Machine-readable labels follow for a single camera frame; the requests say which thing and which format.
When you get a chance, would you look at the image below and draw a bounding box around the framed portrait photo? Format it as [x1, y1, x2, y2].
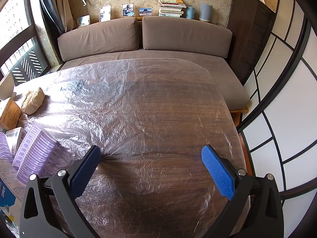
[122, 4, 135, 18]

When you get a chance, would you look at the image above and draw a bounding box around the stack of books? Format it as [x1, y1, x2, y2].
[158, 0, 187, 18]

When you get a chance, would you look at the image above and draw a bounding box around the dark wooden cabinet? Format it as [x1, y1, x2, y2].
[226, 0, 276, 85]

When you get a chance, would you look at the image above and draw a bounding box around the white medicine box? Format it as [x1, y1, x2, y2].
[5, 127, 28, 154]

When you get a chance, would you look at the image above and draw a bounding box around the brown cardboard box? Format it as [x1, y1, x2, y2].
[0, 97, 22, 131]

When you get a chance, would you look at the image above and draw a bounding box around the grey cylinder speaker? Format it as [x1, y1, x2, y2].
[199, 3, 211, 21]

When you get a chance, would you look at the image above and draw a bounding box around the window with dark frame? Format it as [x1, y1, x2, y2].
[0, 0, 50, 85]

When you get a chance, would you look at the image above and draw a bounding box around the white panel sliding screen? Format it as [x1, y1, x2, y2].
[238, 0, 317, 204]

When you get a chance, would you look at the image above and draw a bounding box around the brown sofa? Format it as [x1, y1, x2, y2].
[57, 16, 250, 127]

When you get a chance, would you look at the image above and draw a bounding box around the beige curtain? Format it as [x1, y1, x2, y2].
[41, 0, 72, 34]

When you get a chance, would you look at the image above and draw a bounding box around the white photo card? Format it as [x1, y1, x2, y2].
[99, 6, 111, 22]

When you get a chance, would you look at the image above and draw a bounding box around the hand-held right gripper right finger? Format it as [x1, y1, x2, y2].
[201, 145, 285, 238]

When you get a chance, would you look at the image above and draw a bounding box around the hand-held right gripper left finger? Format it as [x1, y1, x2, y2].
[18, 145, 102, 238]

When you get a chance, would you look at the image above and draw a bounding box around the brown sofa back cushion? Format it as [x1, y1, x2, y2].
[142, 16, 233, 59]
[57, 18, 139, 62]

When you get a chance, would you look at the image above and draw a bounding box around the clear plastic table cover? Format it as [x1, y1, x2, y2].
[12, 58, 250, 238]

